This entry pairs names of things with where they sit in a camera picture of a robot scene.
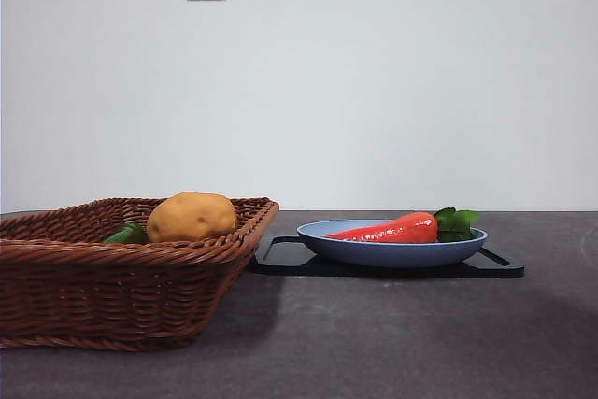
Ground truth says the brown wicker basket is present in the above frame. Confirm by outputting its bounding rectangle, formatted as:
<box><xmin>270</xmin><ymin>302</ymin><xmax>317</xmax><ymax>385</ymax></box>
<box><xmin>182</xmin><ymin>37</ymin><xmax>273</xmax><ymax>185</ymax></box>
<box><xmin>0</xmin><ymin>196</ymin><xmax>281</xmax><ymax>353</ymax></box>

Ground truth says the green pepper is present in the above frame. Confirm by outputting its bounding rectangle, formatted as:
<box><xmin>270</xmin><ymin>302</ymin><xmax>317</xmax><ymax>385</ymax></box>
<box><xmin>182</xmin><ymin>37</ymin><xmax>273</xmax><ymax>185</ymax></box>
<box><xmin>102</xmin><ymin>222</ymin><xmax>149</xmax><ymax>245</ymax></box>

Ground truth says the yellow-brown potato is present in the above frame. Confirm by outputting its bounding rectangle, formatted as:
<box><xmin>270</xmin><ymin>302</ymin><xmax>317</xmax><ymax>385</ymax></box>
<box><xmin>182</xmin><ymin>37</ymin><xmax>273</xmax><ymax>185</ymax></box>
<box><xmin>145</xmin><ymin>191</ymin><xmax>239</xmax><ymax>244</ymax></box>

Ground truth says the black flat tray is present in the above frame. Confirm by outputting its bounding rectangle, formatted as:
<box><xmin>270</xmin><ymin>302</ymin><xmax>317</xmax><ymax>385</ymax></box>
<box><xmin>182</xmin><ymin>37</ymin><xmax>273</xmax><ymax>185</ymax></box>
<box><xmin>253</xmin><ymin>234</ymin><xmax>526</xmax><ymax>280</ymax></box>

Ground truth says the orange carrot with green leaves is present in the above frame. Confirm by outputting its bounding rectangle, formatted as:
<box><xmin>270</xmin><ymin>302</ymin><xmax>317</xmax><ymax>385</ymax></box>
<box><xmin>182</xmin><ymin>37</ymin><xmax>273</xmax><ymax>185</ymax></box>
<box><xmin>321</xmin><ymin>207</ymin><xmax>481</xmax><ymax>245</ymax></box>

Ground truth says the blue round plate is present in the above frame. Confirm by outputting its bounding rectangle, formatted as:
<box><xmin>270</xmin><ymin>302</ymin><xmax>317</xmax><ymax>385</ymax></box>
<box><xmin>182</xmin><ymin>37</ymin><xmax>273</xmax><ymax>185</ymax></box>
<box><xmin>295</xmin><ymin>219</ymin><xmax>489</xmax><ymax>270</ymax></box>

